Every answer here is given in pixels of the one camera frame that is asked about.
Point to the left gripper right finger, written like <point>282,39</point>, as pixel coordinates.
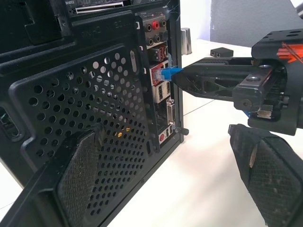
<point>270,170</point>

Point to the black computer tower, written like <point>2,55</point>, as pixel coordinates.
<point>82,78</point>

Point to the small black port box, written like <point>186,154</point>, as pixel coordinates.
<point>221,52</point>

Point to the truss finger of the right gripper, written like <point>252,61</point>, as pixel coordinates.
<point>208,80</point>

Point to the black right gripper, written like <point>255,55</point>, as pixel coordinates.
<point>291,94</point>

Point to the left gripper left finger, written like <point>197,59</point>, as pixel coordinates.
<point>71,170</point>

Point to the silver metal cylinder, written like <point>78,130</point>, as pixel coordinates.
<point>186,41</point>

